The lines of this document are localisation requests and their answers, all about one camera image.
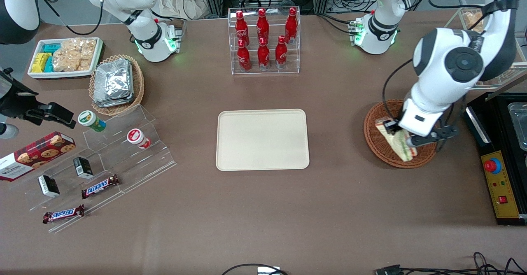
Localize red emergency stop button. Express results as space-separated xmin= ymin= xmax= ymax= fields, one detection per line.
xmin=484 ymin=158 xmax=502 ymax=175

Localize green lid cup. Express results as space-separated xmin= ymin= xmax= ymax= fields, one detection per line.
xmin=77 ymin=110 xmax=107 ymax=133

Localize black cable connector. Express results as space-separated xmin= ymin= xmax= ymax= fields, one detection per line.
xmin=374 ymin=264 xmax=403 ymax=275

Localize beige plastic tray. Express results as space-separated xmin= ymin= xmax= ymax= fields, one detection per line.
xmin=216 ymin=109 xmax=310 ymax=171

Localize small black box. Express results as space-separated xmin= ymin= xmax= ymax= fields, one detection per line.
xmin=37 ymin=175 xmax=61 ymax=198
xmin=72 ymin=156 xmax=94 ymax=180

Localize white wire rack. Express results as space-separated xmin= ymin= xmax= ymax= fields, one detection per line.
xmin=444 ymin=7 xmax=527 ymax=91

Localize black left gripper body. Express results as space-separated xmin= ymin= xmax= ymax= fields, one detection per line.
xmin=384 ymin=118 xmax=403 ymax=135

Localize red cola bottle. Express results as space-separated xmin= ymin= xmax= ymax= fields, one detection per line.
xmin=256 ymin=8 xmax=270 ymax=44
xmin=237 ymin=39 xmax=252 ymax=72
xmin=235 ymin=10 xmax=250 ymax=46
xmin=284 ymin=7 xmax=298 ymax=45
xmin=275 ymin=35 xmax=288 ymax=69
xmin=257 ymin=37 xmax=271 ymax=71

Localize bagged bread pastry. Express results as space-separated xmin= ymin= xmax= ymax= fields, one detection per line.
xmin=461 ymin=10 xmax=487 ymax=33

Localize clear bag of rice crackers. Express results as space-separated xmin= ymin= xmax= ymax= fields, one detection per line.
xmin=52 ymin=37 xmax=98 ymax=72

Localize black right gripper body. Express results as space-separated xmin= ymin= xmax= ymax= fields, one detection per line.
xmin=0 ymin=69 xmax=50 ymax=126

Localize brown Snickers bar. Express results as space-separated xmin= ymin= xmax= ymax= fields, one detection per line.
xmin=81 ymin=174 xmax=120 ymax=200
xmin=42 ymin=204 xmax=86 ymax=225

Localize red lid cup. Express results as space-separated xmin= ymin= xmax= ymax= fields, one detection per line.
xmin=126 ymin=128 xmax=152 ymax=149

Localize clear acrylic step shelf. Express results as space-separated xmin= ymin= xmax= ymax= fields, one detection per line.
xmin=8 ymin=104 xmax=177 ymax=234

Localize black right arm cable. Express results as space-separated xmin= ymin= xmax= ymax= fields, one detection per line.
xmin=38 ymin=0 xmax=104 ymax=36

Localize clear acrylic bottle rack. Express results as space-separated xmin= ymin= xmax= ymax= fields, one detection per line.
xmin=228 ymin=7 xmax=301 ymax=75

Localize black control box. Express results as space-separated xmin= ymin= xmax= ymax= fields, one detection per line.
xmin=464 ymin=91 xmax=527 ymax=226

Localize yellow snack packet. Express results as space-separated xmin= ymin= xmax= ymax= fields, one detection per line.
xmin=32 ymin=52 xmax=51 ymax=73

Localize tangled black cables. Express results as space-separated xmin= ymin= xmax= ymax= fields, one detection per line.
xmin=401 ymin=252 xmax=527 ymax=275

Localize yellow control panel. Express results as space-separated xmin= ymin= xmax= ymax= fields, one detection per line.
xmin=480 ymin=150 xmax=520 ymax=219

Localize red tartan cookie box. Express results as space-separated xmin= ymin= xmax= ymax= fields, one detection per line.
xmin=0 ymin=131 xmax=77 ymax=182

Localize light oval wicker basket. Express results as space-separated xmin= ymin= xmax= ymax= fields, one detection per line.
xmin=89 ymin=54 xmax=145 ymax=117

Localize black looped cable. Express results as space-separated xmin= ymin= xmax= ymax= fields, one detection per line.
xmin=222 ymin=263 xmax=289 ymax=275

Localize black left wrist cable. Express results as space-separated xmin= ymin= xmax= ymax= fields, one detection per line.
xmin=382 ymin=0 xmax=516 ymax=122

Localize round brown wicker basket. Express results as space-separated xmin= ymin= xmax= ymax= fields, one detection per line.
xmin=364 ymin=99 xmax=440 ymax=169

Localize beige cloth bag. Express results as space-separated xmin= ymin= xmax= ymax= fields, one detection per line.
xmin=156 ymin=0 xmax=211 ymax=21

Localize white rectangular snack tray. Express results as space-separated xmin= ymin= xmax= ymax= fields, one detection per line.
xmin=27 ymin=37 xmax=104 ymax=79

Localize triangle sandwich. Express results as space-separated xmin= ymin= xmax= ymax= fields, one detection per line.
xmin=375 ymin=119 xmax=417 ymax=163

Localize silver foil packets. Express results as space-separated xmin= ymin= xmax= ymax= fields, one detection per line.
xmin=93 ymin=58 xmax=135 ymax=108

